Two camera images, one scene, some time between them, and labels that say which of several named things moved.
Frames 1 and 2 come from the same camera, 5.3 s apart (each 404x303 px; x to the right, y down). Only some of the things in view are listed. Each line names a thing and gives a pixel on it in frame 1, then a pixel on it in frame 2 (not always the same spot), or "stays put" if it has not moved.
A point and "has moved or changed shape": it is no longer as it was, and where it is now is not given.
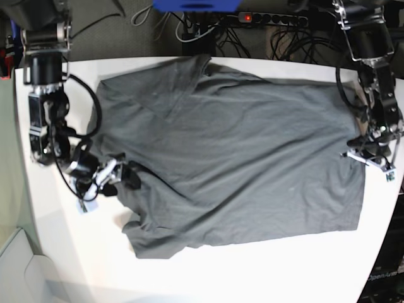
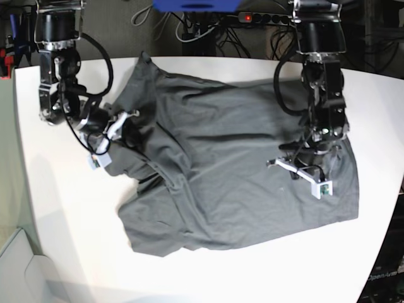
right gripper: (373, 148) → (307, 158)
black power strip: (273, 19) stays put
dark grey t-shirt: (223, 156) has moved or changed shape
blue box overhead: (197, 5) stays put
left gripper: (105, 178) → (104, 129)
